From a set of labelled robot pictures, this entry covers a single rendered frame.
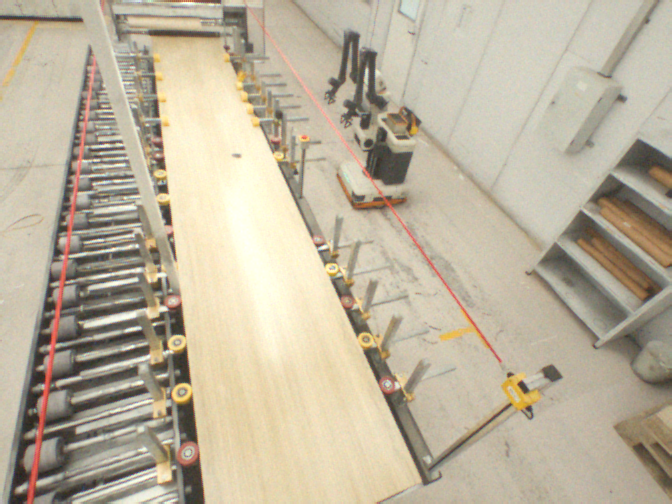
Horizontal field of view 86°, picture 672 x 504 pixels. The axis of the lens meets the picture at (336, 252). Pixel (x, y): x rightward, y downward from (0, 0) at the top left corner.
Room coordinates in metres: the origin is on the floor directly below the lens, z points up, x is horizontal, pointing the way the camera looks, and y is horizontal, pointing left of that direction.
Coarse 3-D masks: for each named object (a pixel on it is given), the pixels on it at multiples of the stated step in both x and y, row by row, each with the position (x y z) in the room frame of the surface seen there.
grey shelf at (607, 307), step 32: (640, 160) 2.82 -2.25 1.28; (608, 192) 2.78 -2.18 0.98; (640, 192) 2.39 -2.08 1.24; (576, 224) 2.74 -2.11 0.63; (608, 224) 2.43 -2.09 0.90; (544, 256) 2.70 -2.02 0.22; (576, 256) 2.43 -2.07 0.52; (640, 256) 2.13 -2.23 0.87; (576, 288) 2.43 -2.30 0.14; (608, 288) 2.12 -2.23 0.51; (608, 320) 2.10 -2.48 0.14; (640, 320) 1.96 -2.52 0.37
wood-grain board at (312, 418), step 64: (192, 64) 4.00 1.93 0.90; (192, 128) 2.70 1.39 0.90; (256, 128) 2.89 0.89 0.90; (192, 192) 1.89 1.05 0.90; (256, 192) 2.01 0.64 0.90; (192, 256) 1.33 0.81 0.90; (256, 256) 1.42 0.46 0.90; (192, 320) 0.92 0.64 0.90; (256, 320) 0.99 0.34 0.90; (320, 320) 1.06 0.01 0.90; (192, 384) 0.61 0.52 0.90; (256, 384) 0.66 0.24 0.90; (320, 384) 0.72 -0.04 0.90; (256, 448) 0.41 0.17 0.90; (320, 448) 0.45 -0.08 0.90; (384, 448) 0.50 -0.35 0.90
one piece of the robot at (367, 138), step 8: (384, 96) 3.32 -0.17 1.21; (368, 104) 3.38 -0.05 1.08; (376, 112) 3.37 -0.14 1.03; (384, 112) 3.40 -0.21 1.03; (360, 120) 3.46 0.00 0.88; (376, 120) 3.39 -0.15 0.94; (360, 128) 3.44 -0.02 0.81; (376, 128) 3.35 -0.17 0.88; (360, 136) 3.32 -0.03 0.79; (368, 136) 3.32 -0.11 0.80; (360, 144) 3.31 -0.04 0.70; (368, 144) 3.32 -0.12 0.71
